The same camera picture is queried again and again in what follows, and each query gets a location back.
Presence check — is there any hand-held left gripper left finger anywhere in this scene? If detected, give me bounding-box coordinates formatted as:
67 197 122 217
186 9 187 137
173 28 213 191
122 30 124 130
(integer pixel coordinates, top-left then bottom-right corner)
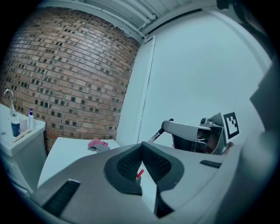
32 142 154 224

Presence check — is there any white sink cabinet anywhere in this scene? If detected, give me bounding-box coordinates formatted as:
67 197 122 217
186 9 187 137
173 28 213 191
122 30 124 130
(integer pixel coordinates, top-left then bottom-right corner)
0 102 48 194

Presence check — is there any white table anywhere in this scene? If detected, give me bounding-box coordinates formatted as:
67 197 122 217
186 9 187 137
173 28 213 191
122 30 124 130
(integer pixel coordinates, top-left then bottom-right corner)
36 136 121 189

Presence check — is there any pink cloth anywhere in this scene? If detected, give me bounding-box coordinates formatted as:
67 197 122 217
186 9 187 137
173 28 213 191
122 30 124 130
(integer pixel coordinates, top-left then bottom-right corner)
87 137 109 148

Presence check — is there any wooden chopsticks pair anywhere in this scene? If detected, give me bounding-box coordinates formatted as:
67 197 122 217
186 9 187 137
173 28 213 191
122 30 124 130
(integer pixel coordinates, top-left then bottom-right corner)
13 128 32 143

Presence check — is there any black pen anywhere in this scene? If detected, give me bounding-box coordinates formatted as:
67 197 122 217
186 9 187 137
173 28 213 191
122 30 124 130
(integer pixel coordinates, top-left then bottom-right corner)
147 128 165 144

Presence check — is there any white pump soap bottle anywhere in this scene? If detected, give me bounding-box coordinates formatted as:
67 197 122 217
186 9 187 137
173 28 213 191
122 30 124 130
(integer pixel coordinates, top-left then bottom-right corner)
28 108 35 130

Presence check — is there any white wall pipe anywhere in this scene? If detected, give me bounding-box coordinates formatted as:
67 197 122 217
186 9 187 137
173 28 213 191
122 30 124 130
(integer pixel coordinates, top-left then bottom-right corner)
135 34 157 145

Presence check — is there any grey cloth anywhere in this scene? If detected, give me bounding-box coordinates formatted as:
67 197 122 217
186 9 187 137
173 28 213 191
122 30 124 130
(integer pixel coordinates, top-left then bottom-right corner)
87 145 110 153

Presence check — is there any blue cup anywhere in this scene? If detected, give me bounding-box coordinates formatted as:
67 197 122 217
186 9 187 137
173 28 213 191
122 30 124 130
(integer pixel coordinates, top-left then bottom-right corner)
10 120 21 137

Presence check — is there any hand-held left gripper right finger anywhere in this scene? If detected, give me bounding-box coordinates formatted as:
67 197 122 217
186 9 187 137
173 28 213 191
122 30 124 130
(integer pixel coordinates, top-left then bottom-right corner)
141 141 242 219

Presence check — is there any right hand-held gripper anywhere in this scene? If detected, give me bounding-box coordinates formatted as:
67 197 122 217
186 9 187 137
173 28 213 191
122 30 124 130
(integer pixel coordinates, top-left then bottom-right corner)
161 111 241 155

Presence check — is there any chrome faucet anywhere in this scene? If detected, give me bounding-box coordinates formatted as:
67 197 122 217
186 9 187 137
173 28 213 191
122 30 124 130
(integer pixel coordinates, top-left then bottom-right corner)
3 89 18 117

